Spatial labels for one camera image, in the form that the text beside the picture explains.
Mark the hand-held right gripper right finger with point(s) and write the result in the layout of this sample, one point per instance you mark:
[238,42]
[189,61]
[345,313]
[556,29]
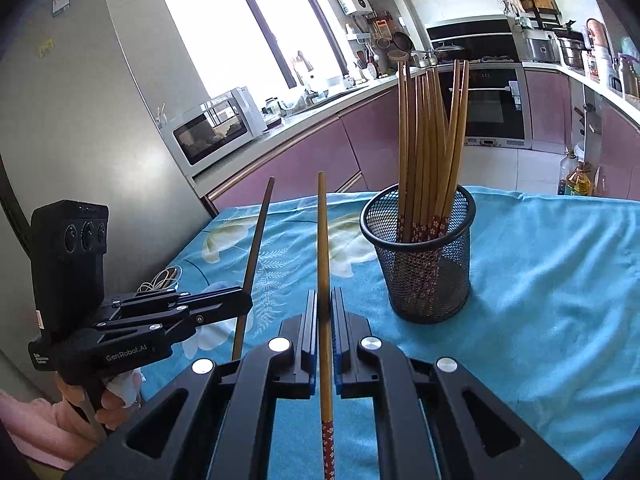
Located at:
[337,340]

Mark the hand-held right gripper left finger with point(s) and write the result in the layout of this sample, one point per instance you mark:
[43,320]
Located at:
[311,330]

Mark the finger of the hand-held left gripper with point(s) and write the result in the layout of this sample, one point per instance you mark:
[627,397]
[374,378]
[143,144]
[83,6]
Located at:
[165,327]
[220,302]

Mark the dark brown chopstick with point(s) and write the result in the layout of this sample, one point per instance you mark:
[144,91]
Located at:
[257,240]

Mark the light brown chopstick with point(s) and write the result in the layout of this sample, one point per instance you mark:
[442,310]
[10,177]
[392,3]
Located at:
[323,240]

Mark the black mesh utensil holder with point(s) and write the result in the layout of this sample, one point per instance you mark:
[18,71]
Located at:
[435,290]

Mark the bunch of wooden chopsticks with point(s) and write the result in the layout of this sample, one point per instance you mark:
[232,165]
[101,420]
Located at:
[415,160]

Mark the person's left forearm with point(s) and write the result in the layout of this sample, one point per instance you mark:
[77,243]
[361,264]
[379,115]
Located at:
[35,425]

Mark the person's left hand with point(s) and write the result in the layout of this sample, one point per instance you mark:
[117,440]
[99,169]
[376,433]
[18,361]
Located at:
[107,414]

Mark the white tissue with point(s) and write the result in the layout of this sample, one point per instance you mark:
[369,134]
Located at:
[125,387]

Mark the grey refrigerator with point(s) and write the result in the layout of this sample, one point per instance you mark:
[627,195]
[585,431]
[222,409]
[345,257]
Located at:
[100,135]

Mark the white microwave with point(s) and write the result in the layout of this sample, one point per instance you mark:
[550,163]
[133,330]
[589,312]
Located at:
[215,130]

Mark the pink kitchen cabinets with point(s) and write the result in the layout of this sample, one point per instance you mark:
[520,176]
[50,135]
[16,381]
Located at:
[310,150]

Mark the blue floral tablecloth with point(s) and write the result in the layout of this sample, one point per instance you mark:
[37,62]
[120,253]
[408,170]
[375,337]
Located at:
[525,285]

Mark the kitchen window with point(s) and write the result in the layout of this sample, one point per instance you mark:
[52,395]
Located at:
[225,35]

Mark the black built-in oven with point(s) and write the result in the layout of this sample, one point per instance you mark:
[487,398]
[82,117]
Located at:
[492,105]

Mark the yellow cooking oil bottle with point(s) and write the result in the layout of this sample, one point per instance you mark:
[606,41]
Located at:
[580,182]

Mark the wok with lid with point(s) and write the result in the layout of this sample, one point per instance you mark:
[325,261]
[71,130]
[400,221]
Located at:
[447,54]

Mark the black range hood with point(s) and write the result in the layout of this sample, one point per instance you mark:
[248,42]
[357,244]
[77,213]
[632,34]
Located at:
[470,35]

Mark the silver rice cooker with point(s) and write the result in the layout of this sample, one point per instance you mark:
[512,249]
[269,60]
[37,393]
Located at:
[539,47]

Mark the steel pot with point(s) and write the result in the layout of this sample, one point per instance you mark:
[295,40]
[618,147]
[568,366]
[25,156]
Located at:
[572,52]

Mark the black shelf rack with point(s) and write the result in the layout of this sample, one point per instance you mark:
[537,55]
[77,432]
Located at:
[540,10]

